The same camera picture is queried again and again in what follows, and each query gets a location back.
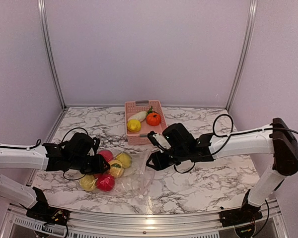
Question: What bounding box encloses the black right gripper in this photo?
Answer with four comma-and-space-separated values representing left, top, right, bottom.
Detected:
145, 146, 189, 171

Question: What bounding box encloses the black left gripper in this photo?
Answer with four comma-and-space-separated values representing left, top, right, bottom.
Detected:
69, 153, 111, 175

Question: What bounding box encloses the clear zip top bag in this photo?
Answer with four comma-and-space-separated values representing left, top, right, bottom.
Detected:
91, 149, 155, 197

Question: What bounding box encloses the peach fake fruit with leaf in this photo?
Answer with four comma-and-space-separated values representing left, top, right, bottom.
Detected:
108, 160, 125, 178

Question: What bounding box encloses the yellow fake lemon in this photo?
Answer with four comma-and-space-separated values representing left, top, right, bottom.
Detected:
127, 119, 141, 132

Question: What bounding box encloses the orange fake pumpkin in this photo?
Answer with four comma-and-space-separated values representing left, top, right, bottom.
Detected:
146, 112, 161, 126

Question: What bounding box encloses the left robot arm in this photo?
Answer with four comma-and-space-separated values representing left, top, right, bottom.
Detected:
0, 132, 110, 221

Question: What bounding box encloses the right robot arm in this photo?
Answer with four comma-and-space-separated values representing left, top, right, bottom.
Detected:
146, 118, 298, 222

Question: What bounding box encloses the pink fake fruit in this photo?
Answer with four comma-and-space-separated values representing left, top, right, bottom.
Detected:
98, 150, 114, 162

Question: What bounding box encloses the pale yellow fake fruit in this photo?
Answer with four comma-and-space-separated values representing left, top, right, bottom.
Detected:
79, 175, 96, 192

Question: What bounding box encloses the red fake pepper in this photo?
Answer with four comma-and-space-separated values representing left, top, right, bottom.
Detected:
96, 174, 115, 192

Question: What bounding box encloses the pink perforated plastic basket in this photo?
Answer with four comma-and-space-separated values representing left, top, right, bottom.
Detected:
125, 100, 167, 145

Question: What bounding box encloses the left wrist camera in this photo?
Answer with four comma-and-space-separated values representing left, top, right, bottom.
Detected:
89, 137, 100, 156

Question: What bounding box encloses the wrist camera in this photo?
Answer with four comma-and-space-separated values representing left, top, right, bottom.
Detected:
89, 137, 100, 156
147, 131, 171, 152

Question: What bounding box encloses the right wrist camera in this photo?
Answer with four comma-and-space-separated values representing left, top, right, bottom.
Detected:
147, 131, 171, 152

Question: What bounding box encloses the front aluminium rail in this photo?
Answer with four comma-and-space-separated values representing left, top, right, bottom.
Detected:
4, 195, 289, 238

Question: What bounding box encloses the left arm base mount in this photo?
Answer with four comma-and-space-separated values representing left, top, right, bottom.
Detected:
26, 187, 70, 226

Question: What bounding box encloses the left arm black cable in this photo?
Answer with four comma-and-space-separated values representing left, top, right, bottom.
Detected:
0, 127, 95, 180

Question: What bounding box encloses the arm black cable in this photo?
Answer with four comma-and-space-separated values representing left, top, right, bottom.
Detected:
0, 127, 95, 180
173, 114, 298, 174

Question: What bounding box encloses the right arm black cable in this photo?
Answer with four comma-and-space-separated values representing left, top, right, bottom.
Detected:
173, 114, 298, 174

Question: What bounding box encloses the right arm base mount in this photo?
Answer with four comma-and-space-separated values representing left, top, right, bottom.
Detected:
219, 208, 263, 227

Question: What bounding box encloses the left aluminium frame post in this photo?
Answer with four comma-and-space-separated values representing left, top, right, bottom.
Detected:
38, 0, 67, 111

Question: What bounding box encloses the aluminium frame post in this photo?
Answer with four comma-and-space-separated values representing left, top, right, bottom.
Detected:
225, 0, 258, 112
38, 0, 67, 111

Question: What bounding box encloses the right aluminium frame post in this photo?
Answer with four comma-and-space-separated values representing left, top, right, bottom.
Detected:
225, 0, 258, 112

